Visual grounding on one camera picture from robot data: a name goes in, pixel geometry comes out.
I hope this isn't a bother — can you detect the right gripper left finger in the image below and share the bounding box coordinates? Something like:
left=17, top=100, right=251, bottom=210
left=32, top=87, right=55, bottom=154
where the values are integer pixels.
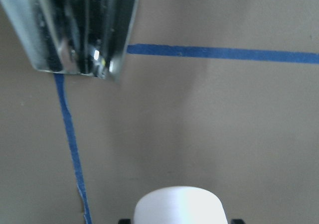
left=118, top=219, right=131, bottom=224

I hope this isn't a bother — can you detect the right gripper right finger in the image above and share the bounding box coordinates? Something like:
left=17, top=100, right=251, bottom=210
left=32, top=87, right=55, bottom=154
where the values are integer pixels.
left=231, top=219, right=245, bottom=224

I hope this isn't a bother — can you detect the pink cup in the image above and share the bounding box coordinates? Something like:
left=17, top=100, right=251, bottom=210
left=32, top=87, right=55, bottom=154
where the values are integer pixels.
left=132, top=186, right=227, bottom=224

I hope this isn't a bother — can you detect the metal scoop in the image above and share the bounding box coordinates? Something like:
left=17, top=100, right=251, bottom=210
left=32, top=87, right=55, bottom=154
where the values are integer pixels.
left=0, top=0, right=138, bottom=81

